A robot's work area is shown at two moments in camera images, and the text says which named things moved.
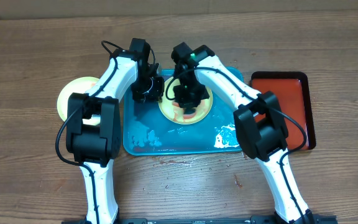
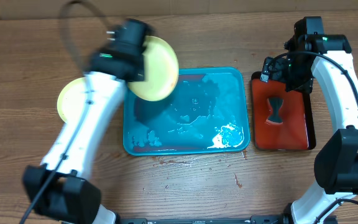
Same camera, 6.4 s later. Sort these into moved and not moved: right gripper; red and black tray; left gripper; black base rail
Moved: right gripper; left gripper
Not moved: red and black tray; black base rail
